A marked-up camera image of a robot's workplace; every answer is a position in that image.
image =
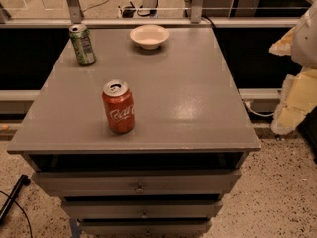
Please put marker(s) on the top grey drawer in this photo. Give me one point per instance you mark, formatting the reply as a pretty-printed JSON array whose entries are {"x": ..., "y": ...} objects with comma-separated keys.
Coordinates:
[{"x": 136, "y": 183}]

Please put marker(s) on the grey drawer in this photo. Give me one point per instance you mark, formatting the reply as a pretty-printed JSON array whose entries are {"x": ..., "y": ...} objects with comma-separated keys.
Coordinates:
[
  {"x": 146, "y": 227},
  {"x": 136, "y": 183},
  {"x": 149, "y": 209}
]

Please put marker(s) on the white bowl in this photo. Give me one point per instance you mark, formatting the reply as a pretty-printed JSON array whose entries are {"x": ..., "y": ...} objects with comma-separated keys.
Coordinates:
[{"x": 149, "y": 37}]

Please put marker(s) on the power strip with plugs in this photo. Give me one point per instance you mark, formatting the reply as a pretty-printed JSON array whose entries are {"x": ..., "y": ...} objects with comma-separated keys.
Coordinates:
[{"x": 131, "y": 11}]

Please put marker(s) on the middle grey drawer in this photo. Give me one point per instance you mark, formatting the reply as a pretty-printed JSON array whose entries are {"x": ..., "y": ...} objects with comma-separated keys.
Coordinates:
[{"x": 149, "y": 209}]

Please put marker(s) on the black rod on floor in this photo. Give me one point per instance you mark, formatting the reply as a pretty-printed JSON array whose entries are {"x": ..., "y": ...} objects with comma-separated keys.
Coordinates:
[{"x": 11, "y": 198}]

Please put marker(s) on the red coke can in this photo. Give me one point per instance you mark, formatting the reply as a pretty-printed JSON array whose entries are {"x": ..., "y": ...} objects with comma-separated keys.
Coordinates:
[{"x": 119, "y": 106}]

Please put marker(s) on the bottom grey drawer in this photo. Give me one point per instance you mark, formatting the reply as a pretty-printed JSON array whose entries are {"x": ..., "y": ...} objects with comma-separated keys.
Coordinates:
[{"x": 146, "y": 227}]

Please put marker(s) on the grey drawer cabinet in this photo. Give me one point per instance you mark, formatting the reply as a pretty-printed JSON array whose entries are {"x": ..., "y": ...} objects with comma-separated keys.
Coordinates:
[{"x": 142, "y": 142}]

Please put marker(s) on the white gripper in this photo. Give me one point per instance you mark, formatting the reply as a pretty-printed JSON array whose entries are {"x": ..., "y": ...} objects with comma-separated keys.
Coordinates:
[{"x": 305, "y": 47}]

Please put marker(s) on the green soda can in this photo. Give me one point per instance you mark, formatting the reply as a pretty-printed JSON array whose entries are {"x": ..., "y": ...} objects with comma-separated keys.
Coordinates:
[{"x": 79, "y": 35}]

